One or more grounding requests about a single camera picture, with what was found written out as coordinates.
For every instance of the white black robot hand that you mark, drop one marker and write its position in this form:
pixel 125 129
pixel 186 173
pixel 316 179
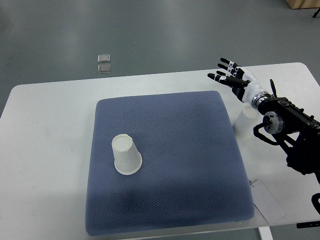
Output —
pixel 242 82

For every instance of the white paper cup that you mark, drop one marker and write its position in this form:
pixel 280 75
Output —
pixel 127 159
pixel 245 122

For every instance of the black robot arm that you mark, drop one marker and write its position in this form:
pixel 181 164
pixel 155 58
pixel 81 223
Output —
pixel 287 126

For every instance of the wooden furniture corner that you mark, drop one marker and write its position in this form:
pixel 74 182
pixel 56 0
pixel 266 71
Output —
pixel 303 4

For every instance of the black tripod leg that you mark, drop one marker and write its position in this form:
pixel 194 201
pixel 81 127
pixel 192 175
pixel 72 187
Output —
pixel 316 13

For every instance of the blue textured cushion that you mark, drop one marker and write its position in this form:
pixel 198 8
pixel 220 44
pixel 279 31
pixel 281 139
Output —
pixel 192 172

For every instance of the white paper tag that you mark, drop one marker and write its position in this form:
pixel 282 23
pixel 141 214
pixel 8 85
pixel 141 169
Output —
pixel 265 203

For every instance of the white paper cup on cushion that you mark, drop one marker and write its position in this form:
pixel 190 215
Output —
pixel 127 159

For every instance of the upper metal floor plate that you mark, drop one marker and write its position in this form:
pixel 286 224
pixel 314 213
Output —
pixel 104 58

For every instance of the white table leg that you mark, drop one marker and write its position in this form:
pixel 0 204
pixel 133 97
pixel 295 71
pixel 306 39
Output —
pixel 265 233

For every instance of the black table control panel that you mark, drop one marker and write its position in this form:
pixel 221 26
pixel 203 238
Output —
pixel 310 224

